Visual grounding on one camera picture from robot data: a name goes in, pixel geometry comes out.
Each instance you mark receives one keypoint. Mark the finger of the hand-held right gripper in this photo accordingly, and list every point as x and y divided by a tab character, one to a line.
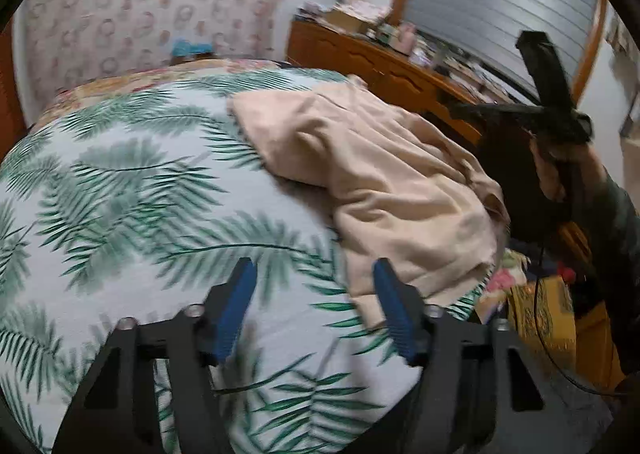
545	69
500	112

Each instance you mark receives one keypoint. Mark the yellow patterned cloth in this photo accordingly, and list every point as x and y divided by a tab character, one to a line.
550	314

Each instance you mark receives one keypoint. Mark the palm leaf print blanket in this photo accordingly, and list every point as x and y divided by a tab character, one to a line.
125	174

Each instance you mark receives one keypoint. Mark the person's right forearm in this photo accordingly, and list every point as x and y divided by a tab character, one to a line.
615	234

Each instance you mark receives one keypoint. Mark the clutter of small bottles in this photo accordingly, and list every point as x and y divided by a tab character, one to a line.
450	64

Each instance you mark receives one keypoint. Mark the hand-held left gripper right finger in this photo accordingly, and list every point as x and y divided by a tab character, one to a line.
397	314

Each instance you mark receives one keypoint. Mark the person's right hand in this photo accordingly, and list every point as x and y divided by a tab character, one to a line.
552	174

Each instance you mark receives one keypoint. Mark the teal bag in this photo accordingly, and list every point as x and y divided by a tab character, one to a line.
192	48

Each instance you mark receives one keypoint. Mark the wooden cabinet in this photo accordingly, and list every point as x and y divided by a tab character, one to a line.
350	54

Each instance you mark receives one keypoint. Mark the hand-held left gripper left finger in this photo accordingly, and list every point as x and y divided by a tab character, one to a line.
232	314

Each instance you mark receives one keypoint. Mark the beige t-shirt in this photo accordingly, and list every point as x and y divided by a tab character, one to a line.
400	194

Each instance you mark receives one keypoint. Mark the wooden slatted wardrobe door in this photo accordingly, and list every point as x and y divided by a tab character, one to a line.
10	94

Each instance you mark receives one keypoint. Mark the pink bag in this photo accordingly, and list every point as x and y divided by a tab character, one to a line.
407	39

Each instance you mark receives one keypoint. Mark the floral bedsheet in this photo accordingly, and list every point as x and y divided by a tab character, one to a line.
125	84

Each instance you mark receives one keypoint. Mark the floral printed box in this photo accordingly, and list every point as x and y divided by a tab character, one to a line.
357	16

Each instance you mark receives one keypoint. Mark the stack of books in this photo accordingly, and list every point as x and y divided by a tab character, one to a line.
312	14

